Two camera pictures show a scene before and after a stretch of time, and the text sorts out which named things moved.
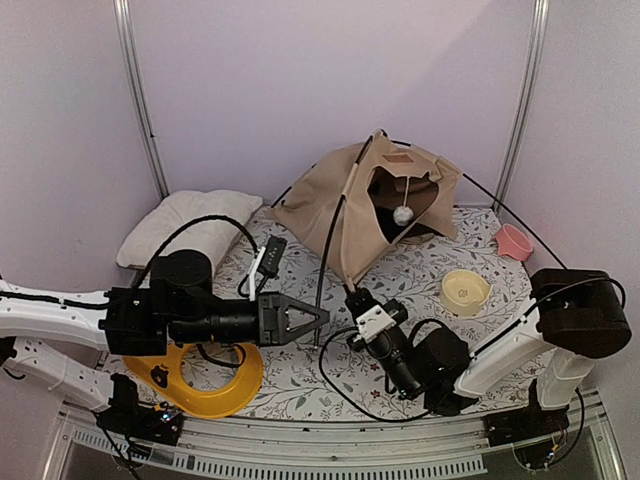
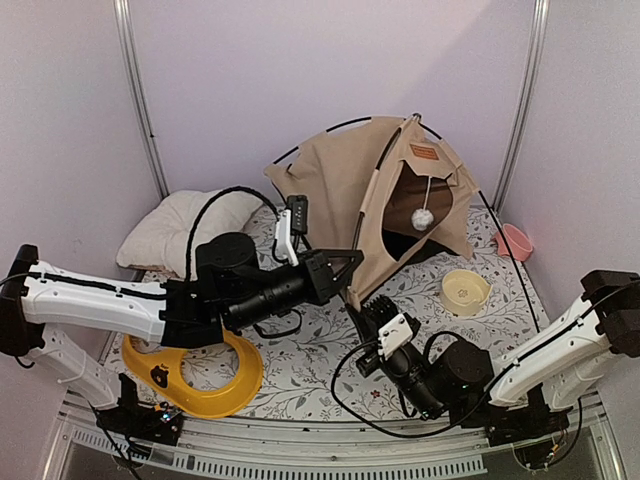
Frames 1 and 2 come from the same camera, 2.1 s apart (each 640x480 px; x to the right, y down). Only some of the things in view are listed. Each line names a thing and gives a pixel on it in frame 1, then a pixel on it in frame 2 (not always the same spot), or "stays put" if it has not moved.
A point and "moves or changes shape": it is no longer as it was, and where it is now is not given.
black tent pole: x=387 y=137 moves or changes shape
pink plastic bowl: x=512 y=242 stays put
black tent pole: x=327 y=232 → x=381 y=161
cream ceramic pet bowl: x=464 y=292 stays put
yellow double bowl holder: x=164 y=378 stays put
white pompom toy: x=403 y=215 → x=423 y=218
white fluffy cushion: x=213 y=238 stays put
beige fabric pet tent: x=371 y=195 moves or changes shape
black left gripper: x=272 y=311 → x=323 y=280
